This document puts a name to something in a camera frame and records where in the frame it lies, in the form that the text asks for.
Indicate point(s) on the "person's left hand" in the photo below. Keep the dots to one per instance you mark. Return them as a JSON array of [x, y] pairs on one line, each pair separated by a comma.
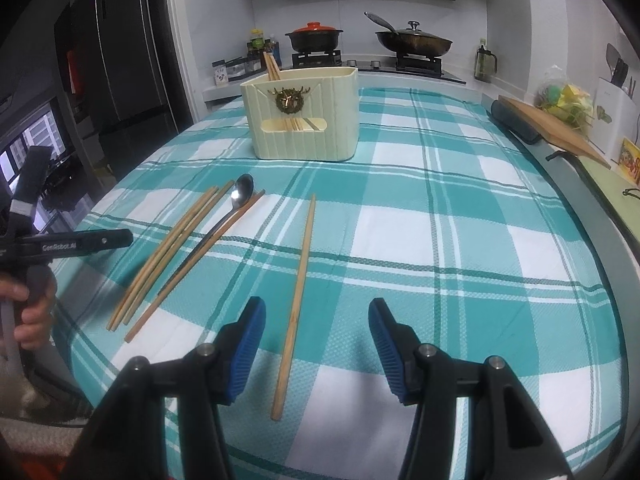
[[34, 329]]

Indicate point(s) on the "wooden cutting board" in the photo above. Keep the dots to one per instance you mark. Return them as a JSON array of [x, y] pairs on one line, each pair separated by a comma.
[[553, 130]]

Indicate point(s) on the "steel spoon centre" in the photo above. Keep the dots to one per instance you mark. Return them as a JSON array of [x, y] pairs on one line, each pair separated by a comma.
[[243, 191]]

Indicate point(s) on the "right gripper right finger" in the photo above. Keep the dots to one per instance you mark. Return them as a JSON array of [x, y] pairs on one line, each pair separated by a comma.
[[508, 436]]

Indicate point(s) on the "white utensil caddy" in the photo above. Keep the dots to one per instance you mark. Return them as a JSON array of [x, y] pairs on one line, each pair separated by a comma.
[[617, 115]]

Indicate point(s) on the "black pot orange lid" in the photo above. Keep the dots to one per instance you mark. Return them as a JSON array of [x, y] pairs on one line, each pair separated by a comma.
[[314, 37]]

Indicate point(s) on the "black gas stove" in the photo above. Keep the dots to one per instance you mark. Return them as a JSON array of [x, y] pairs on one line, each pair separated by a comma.
[[395, 64]]

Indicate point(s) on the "yellow printed tin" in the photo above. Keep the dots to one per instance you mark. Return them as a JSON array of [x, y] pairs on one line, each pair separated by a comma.
[[629, 161]]

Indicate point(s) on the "black wok glass lid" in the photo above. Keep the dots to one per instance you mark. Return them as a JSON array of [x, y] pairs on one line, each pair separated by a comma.
[[409, 41]]

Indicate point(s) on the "condiment bottles group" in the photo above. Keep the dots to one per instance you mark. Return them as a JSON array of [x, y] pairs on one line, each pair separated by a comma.
[[258, 46]]

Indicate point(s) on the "plastic bag of sponges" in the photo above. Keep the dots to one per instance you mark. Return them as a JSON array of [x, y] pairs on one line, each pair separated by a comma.
[[558, 97]]

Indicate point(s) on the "cream utensil holder box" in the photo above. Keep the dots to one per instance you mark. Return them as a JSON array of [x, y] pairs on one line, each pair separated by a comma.
[[308, 114]]

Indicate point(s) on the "teal plaid tablecloth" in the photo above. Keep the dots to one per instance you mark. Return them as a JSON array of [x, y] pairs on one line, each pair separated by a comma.
[[438, 212]]

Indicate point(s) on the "black refrigerator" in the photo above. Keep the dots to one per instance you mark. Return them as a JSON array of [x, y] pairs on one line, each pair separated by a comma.
[[118, 65]]

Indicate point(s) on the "dark glass jug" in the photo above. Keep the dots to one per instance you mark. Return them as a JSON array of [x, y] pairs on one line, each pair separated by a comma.
[[485, 65]]

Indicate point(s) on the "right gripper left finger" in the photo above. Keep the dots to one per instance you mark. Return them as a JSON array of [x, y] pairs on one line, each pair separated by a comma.
[[125, 436]]

